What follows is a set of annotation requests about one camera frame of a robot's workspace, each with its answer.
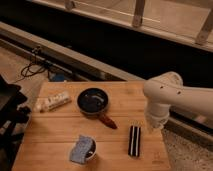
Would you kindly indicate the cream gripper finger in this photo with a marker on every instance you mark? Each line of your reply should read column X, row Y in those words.
column 154, row 128

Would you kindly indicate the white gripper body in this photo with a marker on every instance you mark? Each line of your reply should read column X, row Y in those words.
column 157, row 113

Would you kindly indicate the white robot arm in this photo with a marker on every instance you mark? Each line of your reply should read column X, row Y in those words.
column 167, row 90

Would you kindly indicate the white cup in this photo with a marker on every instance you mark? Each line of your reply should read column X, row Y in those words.
column 89, row 150

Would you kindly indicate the blue sponge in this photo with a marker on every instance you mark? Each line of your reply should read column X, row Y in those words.
column 76, row 154

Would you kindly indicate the blue object on floor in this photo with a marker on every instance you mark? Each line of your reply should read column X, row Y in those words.
column 57, row 78

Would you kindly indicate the dark frying pan wooden handle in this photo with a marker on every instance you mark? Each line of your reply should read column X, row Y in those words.
column 94, row 103

